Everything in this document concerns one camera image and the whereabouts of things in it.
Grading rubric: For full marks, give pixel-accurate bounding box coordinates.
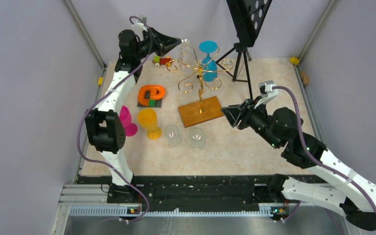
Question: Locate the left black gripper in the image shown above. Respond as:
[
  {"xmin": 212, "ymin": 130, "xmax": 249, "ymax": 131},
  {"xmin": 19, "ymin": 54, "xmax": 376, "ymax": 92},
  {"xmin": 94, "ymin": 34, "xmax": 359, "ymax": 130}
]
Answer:
[{"xmin": 134, "ymin": 26, "xmax": 181, "ymax": 60}]

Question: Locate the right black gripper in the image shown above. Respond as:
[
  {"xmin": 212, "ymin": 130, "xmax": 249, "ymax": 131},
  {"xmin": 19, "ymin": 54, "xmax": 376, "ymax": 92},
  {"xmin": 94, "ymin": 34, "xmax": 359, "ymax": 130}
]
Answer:
[{"xmin": 221, "ymin": 95, "xmax": 282, "ymax": 149}]

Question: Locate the clear wine glass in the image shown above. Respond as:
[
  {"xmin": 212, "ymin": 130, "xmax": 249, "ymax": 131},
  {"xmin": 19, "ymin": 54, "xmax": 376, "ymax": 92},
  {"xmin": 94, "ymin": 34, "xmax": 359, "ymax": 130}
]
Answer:
[
  {"xmin": 189, "ymin": 127, "xmax": 206, "ymax": 149},
  {"xmin": 177, "ymin": 39, "xmax": 196, "ymax": 75},
  {"xmin": 164, "ymin": 125, "xmax": 182, "ymax": 146}
]

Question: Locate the yellow wine glass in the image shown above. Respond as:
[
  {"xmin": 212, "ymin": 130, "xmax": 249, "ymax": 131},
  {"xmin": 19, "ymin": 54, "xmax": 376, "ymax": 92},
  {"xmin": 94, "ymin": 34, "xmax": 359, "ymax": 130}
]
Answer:
[{"xmin": 138, "ymin": 108, "xmax": 162, "ymax": 140}]

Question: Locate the clear wine glass front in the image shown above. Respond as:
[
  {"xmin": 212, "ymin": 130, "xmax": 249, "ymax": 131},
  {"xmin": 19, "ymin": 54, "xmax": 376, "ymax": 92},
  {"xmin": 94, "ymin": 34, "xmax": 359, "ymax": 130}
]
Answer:
[{"xmin": 164, "ymin": 125, "xmax": 182, "ymax": 146}]

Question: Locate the pink wine glass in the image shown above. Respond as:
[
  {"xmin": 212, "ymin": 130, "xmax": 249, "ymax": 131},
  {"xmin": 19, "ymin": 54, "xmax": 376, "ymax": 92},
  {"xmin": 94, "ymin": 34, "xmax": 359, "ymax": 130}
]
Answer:
[{"xmin": 119, "ymin": 105, "xmax": 138, "ymax": 137}]

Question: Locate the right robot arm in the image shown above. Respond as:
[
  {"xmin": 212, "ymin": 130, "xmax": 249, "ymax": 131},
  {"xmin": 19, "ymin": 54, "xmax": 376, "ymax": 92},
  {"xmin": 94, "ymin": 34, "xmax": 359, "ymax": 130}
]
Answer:
[{"xmin": 221, "ymin": 99, "xmax": 376, "ymax": 231}]

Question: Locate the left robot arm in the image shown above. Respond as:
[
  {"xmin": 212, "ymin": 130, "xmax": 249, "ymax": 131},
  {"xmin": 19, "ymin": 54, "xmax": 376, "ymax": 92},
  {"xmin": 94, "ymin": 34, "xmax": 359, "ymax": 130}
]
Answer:
[{"xmin": 84, "ymin": 27, "xmax": 182, "ymax": 203}]

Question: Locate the clear wine glass back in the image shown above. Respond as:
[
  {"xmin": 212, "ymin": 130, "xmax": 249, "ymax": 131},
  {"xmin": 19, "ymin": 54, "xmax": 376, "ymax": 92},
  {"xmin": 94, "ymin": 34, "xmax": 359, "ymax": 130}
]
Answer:
[{"xmin": 177, "ymin": 39, "xmax": 196, "ymax": 75}]

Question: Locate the gold wine glass rack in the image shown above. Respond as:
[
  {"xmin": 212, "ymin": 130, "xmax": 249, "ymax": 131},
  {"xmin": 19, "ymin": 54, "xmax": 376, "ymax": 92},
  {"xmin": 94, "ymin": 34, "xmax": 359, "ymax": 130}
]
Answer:
[{"xmin": 167, "ymin": 48, "xmax": 233, "ymax": 128}]

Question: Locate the blue wine glass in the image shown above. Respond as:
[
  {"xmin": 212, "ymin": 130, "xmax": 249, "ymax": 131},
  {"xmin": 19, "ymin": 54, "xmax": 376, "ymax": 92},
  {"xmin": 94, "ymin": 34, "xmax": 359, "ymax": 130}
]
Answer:
[{"xmin": 199, "ymin": 41, "xmax": 218, "ymax": 82}]

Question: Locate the small toy car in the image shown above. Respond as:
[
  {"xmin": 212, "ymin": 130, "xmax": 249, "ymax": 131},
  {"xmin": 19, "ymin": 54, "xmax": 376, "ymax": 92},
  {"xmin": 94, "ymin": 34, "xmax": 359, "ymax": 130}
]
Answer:
[{"xmin": 152, "ymin": 56, "xmax": 172, "ymax": 67}]

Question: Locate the orange tape dispenser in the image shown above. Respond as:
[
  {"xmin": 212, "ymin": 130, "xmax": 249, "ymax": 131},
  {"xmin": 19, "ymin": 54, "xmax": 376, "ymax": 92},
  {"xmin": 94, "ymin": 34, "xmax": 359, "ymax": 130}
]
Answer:
[{"xmin": 138, "ymin": 85, "xmax": 166, "ymax": 106}]

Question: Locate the dark plate with blocks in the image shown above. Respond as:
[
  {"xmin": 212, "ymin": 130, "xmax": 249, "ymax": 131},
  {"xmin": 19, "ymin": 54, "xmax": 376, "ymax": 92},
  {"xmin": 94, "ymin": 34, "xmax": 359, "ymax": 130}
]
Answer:
[{"xmin": 137, "ymin": 98, "xmax": 163, "ymax": 108}]

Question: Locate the yellow corner clamp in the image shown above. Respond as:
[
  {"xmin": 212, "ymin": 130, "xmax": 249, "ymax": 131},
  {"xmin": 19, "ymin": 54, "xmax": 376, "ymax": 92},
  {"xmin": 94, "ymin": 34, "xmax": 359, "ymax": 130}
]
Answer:
[{"xmin": 289, "ymin": 57, "xmax": 300, "ymax": 66}]

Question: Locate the black music stand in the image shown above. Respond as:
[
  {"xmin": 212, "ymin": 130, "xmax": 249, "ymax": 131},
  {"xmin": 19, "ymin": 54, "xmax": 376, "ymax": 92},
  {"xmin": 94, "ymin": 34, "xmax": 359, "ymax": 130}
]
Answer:
[{"xmin": 216, "ymin": 0, "xmax": 272, "ymax": 98}]

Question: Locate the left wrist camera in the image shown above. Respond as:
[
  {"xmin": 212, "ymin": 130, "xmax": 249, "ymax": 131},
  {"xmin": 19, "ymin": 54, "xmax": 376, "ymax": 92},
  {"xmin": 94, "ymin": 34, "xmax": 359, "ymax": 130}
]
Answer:
[{"xmin": 129, "ymin": 16, "xmax": 149, "ymax": 31}]

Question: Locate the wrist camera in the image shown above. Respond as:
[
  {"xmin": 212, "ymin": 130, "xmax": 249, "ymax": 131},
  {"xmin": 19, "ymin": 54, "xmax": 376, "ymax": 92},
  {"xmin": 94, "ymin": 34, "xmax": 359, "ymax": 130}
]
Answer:
[
  {"xmin": 254, "ymin": 80, "xmax": 279, "ymax": 109},
  {"xmin": 129, "ymin": 16, "xmax": 149, "ymax": 31}
]

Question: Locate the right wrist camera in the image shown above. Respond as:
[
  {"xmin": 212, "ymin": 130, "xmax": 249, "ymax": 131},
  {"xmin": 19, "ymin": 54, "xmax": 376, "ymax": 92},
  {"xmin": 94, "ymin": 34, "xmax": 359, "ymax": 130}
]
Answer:
[{"xmin": 254, "ymin": 80, "xmax": 279, "ymax": 109}]

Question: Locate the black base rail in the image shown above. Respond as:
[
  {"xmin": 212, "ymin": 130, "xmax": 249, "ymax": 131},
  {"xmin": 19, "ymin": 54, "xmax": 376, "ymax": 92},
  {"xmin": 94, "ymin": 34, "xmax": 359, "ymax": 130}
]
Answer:
[{"xmin": 77, "ymin": 174, "xmax": 322, "ymax": 215}]

